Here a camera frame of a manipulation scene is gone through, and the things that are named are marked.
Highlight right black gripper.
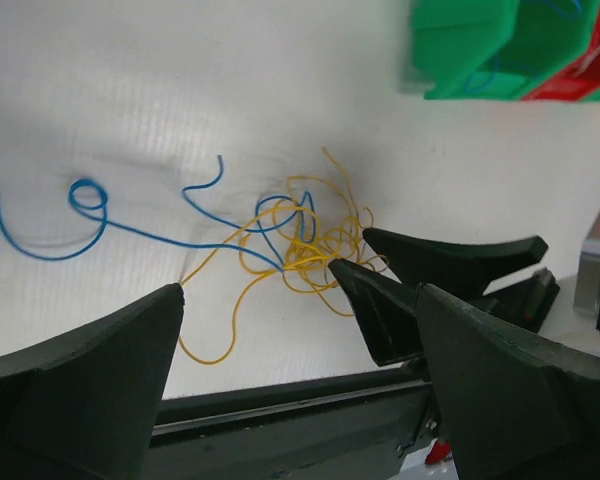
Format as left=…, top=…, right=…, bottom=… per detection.
left=328, top=228, right=560, bottom=366

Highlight near green bin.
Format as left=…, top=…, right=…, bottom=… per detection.
left=409, top=0, right=600, bottom=101

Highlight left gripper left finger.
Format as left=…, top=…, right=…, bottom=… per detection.
left=0, top=283, right=184, bottom=479

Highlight coloured wire bundle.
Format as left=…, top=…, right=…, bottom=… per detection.
left=178, top=146, right=389, bottom=365

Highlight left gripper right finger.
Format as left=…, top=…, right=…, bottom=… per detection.
left=416, top=285, right=600, bottom=479

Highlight red bin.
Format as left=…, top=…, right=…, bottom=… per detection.
left=522, top=1, right=600, bottom=102

